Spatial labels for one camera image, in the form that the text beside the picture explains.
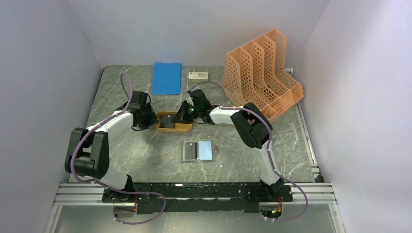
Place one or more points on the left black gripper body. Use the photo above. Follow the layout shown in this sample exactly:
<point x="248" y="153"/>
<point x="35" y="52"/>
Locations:
<point x="148" y="117"/>

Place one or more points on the grey card holder wallet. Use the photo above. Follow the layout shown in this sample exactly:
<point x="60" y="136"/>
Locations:
<point x="205" y="152"/>

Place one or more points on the orange oval tray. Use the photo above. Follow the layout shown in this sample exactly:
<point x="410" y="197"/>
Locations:
<point x="178" y="127"/>

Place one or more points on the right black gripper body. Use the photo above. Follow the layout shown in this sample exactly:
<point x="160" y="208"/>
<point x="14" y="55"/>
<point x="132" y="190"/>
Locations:
<point x="189" y="111"/>

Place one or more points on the blue notebook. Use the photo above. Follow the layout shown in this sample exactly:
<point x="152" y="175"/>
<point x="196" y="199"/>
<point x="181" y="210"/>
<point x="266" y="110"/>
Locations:
<point x="166" y="79"/>

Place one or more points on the small red white box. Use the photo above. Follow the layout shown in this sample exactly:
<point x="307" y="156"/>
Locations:
<point x="197" y="77"/>

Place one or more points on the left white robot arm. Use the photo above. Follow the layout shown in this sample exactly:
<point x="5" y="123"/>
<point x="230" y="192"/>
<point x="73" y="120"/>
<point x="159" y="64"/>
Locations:
<point x="88" y="152"/>

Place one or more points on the black VIP card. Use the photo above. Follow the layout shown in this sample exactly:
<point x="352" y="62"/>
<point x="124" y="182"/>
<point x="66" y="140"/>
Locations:
<point x="189" y="151"/>

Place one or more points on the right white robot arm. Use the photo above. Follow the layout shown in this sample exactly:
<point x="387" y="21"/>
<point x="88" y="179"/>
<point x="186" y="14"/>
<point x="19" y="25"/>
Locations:
<point x="252" y="126"/>

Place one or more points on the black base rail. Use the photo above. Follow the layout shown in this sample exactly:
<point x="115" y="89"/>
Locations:
<point x="194" y="197"/>

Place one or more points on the orange mesh file organizer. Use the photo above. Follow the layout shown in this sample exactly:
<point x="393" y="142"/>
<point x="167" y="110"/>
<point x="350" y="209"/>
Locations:
<point x="255" y="72"/>

